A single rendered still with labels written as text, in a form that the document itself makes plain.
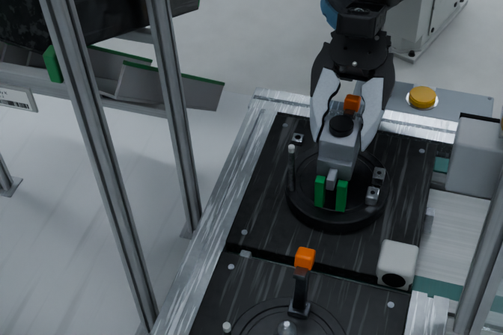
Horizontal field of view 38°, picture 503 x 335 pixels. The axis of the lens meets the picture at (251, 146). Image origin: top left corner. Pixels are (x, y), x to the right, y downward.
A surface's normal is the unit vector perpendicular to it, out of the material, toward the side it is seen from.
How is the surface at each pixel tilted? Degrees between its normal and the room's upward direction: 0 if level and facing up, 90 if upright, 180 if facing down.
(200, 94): 90
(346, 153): 91
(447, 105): 0
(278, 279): 0
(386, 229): 0
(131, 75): 90
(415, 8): 90
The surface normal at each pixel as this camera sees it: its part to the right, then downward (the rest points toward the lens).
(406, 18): -0.60, 0.61
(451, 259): -0.04, -0.68
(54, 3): -0.29, 0.71
